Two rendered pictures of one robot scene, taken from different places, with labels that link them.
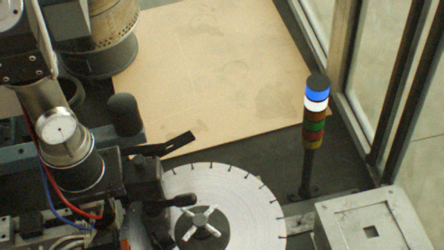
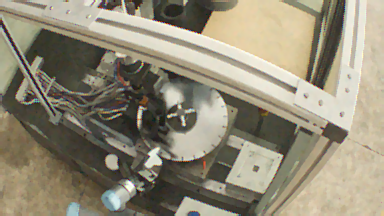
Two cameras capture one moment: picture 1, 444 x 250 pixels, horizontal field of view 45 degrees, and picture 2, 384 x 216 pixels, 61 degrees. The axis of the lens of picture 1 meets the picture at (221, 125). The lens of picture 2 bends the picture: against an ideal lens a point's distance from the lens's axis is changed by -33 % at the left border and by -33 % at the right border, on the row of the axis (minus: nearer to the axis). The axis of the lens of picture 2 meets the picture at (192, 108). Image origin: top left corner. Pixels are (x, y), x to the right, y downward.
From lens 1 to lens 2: 0.74 m
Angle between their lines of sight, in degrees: 23
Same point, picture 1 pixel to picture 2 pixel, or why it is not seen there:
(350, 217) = (254, 157)
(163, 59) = (244, 17)
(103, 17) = not seen: outside the picture
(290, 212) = (243, 136)
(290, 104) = not seen: hidden behind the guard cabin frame
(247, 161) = not seen: hidden behind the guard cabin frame
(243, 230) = (199, 130)
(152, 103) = (223, 34)
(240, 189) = (214, 110)
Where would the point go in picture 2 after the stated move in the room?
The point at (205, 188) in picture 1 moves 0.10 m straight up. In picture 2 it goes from (199, 98) to (199, 86)
